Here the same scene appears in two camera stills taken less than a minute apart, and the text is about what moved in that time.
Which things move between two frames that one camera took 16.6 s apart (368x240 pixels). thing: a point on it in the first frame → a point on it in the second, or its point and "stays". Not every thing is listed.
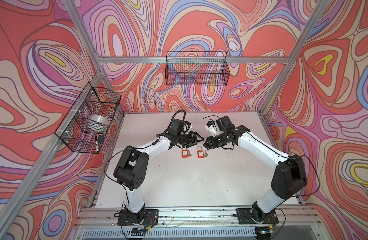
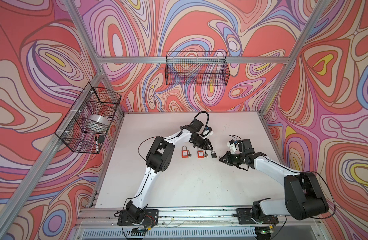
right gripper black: [210, 143] → [227, 155]
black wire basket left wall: [86, 126] stays
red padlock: [185, 153] stays
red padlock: [200, 153] stays
